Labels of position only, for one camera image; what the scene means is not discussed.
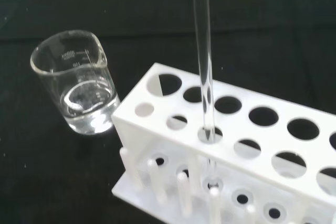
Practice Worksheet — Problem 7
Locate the white test tube rack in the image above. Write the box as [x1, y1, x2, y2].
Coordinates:
[110, 62, 336, 224]

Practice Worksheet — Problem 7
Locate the small clear glass beaker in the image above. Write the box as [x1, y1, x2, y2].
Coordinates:
[29, 30, 121, 136]

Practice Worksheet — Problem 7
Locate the black bench cloth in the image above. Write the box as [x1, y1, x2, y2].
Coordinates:
[0, 0, 336, 224]

